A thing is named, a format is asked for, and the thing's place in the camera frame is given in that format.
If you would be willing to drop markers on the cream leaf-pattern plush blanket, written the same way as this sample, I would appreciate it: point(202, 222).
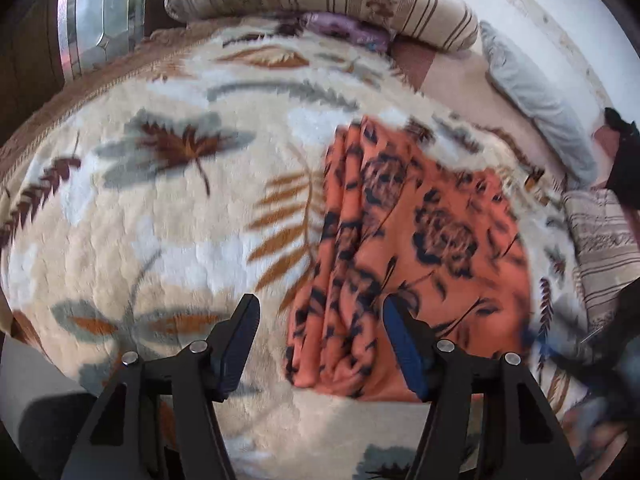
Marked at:
point(146, 199)

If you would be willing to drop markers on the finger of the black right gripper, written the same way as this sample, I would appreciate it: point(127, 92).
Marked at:
point(605, 359)

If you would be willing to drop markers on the striped beige folded quilt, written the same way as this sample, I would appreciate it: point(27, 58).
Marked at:
point(606, 239)

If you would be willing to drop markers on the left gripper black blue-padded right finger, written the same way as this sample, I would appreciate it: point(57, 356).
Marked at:
point(520, 436)

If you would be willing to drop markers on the orange black floral garment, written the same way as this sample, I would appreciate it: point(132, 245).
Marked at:
point(443, 242)

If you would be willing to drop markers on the purple patterned cloth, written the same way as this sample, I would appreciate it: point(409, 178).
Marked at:
point(343, 27)

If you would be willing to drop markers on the pink bed sheet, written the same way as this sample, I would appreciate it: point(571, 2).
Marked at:
point(460, 81)

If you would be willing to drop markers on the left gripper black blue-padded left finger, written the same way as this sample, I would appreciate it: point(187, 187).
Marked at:
point(156, 419)

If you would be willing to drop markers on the grey pillow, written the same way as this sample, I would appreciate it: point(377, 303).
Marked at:
point(522, 82)

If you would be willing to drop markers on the person's right hand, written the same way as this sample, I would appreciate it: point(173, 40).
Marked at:
point(594, 439)

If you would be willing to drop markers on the black cloth item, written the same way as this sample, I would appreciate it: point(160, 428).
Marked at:
point(624, 179)

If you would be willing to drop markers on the stained glass window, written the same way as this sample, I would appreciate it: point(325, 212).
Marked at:
point(94, 32)

